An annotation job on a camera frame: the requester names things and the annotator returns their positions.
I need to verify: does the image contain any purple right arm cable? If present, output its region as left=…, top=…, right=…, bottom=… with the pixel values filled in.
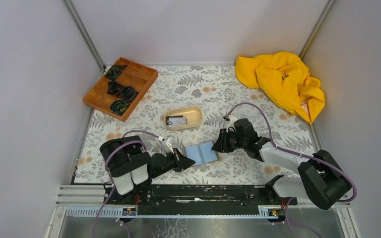
left=226, top=102, right=358, bottom=203

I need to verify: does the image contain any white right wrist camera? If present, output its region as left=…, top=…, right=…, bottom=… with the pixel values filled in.
left=224, top=115, right=238, bottom=131

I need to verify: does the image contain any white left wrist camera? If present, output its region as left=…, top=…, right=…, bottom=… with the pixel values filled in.
left=158, top=136, right=174, bottom=153

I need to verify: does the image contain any beige oval plastic tray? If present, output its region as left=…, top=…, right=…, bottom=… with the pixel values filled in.
left=163, top=106, right=203, bottom=131

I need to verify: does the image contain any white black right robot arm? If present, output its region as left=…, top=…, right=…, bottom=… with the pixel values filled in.
left=212, top=117, right=354, bottom=210

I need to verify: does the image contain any orange compartment organizer tray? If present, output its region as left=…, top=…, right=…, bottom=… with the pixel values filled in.
left=82, top=58, right=158, bottom=122

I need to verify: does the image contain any yellow crumpled cloth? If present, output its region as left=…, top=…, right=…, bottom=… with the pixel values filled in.
left=235, top=52, right=325, bottom=124

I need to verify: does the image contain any dark rolled ribbon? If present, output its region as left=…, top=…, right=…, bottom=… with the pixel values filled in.
left=119, top=86, right=138, bottom=103
left=107, top=81, right=123, bottom=97
left=105, top=65, right=127, bottom=81
left=109, top=99, right=130, bottom=116

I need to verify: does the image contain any white VIP card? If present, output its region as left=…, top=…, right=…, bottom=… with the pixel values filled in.
left=168, top=117, right=188, bottom=127

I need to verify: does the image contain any floral patterned table mat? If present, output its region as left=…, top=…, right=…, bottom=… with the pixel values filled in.
left=73, top=66, right=315, bottom=184

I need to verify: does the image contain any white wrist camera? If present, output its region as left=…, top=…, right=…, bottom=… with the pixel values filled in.
left=224, top=115, right=238, bottom=131
left=158, top=136, right=174, bottom=153

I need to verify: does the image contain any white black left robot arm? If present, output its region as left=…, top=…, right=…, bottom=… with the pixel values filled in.
left=99, top=136, right=195, bottom=195

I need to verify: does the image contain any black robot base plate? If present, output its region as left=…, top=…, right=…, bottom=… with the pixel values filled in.
left=105, top=184, right=298, bottom=217

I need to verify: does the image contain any grey card holder wallet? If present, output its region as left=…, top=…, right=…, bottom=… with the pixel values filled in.
left=185, top=141, right=218, bottom=166

